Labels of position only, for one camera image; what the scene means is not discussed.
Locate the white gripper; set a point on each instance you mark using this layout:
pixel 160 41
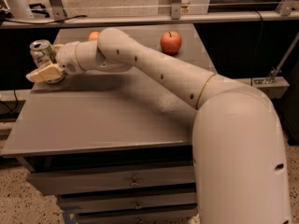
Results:
pixel 67 60

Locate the white green 7up can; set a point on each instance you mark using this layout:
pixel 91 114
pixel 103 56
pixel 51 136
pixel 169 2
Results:
pixel 42 52

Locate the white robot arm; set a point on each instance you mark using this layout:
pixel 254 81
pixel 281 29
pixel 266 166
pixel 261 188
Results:
pixel 238 144

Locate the orange fruit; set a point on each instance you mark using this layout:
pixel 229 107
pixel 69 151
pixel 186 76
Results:
pixel 93 36

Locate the white pipe top left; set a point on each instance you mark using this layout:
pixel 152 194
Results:
pixel 20 9

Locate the grey drawer cabinet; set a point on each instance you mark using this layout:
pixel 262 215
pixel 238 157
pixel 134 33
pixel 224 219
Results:
pixel 99 120

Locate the red apple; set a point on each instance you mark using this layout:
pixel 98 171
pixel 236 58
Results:
pixel 170 42

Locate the top grey drawer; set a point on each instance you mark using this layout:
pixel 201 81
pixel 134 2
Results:
pixel 111 178

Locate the grey drawer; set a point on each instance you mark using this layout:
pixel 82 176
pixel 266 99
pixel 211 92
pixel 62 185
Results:
pixel 111 178
pixel 138 216
pixel 127 201

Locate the middle grey drawer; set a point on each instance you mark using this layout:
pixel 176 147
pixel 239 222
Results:
pixel 127 201

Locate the bottom grey drawer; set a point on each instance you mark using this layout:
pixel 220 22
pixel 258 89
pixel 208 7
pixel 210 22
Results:
pixel 138 216

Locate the metal diagonal strut right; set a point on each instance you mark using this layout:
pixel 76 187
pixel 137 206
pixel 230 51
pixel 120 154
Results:
pixel 275 71

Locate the metal bracket post left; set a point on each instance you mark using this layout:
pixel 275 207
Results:
pixel 58 9

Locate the metal bracket post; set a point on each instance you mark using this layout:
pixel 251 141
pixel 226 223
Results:
pixel 58 9
pixel 175 9

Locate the metal bracket post centre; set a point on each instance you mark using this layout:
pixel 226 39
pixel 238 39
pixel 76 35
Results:
pixel 175 9

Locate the grey metal rail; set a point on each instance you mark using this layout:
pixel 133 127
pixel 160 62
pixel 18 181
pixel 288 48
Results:
pixel 83 22

